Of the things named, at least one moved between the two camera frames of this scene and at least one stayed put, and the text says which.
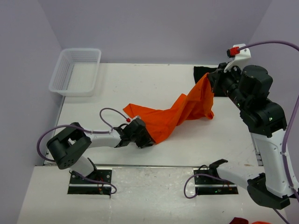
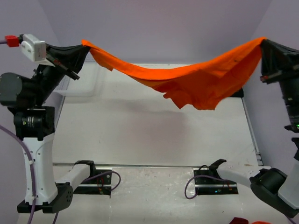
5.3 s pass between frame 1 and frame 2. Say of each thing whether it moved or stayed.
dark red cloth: stayed
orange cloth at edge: stayed
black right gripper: moved
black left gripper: moved
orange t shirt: moved
